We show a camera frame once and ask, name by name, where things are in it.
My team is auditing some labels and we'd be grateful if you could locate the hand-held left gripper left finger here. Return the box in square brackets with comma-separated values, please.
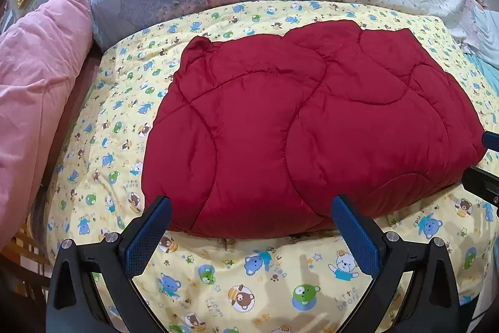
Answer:
[46, 194, 174, 333]

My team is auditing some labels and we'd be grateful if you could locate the wooden bed frame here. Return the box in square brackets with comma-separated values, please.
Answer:
[0, 224, 52, 318]

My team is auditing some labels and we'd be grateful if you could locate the light blue cloth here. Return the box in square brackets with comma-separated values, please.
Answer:
[464, 5, 499, 96]

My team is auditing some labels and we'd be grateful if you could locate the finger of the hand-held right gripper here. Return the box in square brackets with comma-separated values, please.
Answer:
[462, 166, 499, 217]
[481, 130, 499, 153]

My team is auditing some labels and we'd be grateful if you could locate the red quilted jacket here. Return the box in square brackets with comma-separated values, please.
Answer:
[141, 20, 488, 240]

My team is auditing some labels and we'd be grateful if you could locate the yellow bear print bed sheet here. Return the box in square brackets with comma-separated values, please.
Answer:
[45, 1, 499, 333]

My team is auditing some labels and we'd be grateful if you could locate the pink quilt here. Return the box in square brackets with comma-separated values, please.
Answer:
[0, 0, 96, 245]

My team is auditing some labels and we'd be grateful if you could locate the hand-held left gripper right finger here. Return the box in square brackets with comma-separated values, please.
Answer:
[331, 194, 463, 333]

